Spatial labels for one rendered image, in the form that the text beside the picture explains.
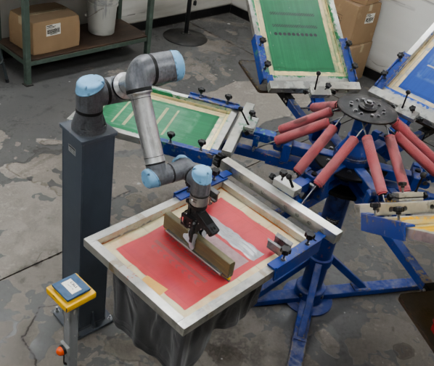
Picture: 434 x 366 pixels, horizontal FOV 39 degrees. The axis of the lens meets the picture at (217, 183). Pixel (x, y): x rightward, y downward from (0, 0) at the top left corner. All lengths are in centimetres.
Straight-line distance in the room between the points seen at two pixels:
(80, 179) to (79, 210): 18
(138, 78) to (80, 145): 55
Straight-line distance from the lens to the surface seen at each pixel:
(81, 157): 268
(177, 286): 233
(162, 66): 227
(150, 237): 252
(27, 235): 400
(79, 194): 281
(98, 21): 617
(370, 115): 302
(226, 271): 234
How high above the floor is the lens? 258
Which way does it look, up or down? 34 degrees down
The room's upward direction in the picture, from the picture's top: 10 degrees clockwise
